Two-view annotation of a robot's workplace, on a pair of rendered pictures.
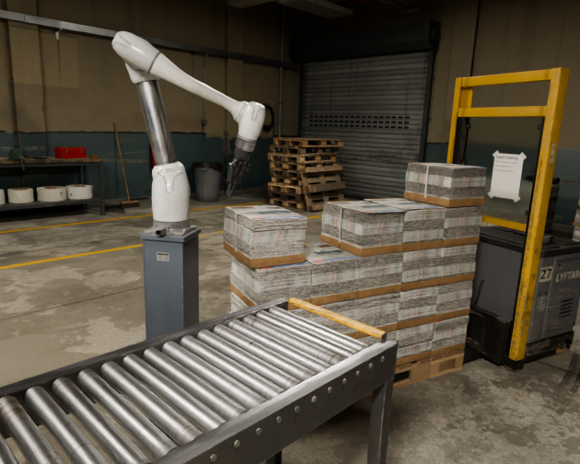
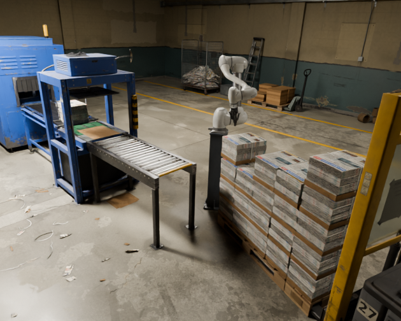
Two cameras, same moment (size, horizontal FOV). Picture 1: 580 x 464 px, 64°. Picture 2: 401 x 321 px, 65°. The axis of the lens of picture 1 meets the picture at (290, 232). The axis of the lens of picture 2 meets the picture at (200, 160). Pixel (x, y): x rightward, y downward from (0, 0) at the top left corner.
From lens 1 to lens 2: 3.53 m
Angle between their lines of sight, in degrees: 85
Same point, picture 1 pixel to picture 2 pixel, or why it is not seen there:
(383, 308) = (261, 217)
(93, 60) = not seen: outside the picture
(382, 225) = (264, 169)
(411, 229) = (280, 183)
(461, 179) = (317, 169)
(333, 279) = (243, 182)
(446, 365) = (295, 298)
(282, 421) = (123, 164)
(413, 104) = not seen: outside the picture
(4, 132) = not seen: outside the picture
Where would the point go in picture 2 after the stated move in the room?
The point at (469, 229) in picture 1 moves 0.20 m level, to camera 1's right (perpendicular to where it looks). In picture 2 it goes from (321, 213) to (331, 230)
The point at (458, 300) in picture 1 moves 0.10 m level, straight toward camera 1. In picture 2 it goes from (308, 260) to (295, 256)
